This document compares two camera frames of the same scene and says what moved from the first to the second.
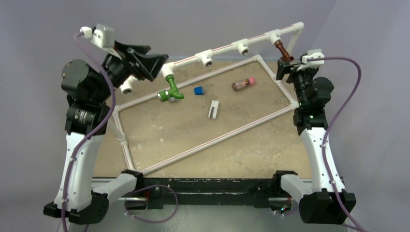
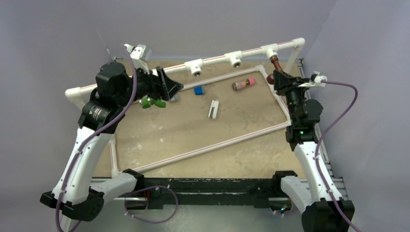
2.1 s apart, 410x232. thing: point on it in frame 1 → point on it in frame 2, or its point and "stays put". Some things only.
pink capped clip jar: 249,81 stays put
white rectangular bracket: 213,110 stays put
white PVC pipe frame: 206,56 → 195,66
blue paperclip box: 198,90 stays put
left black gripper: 151,64 → 160,85
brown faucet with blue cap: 285,56 → 270,78
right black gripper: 286,68 → 281,80
